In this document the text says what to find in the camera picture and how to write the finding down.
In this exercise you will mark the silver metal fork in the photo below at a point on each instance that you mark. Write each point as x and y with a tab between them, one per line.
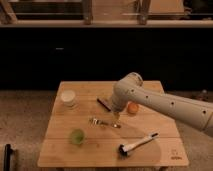
96	121

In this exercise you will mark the dark rectangular block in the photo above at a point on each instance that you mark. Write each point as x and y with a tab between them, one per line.
104	103

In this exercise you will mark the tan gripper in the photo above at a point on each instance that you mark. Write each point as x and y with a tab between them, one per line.
116	117

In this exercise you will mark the green plastic cup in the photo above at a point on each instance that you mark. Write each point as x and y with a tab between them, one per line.
77	137

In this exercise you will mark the wooden shelf rail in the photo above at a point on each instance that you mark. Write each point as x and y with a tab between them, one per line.
106	13

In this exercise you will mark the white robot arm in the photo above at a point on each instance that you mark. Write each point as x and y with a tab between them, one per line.
197	114

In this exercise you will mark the white handled black brush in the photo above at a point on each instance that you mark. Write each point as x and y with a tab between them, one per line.
125	149

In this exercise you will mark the black object at floor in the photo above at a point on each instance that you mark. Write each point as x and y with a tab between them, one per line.
9	158

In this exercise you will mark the wooden table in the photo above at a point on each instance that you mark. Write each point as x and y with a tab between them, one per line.
101	143

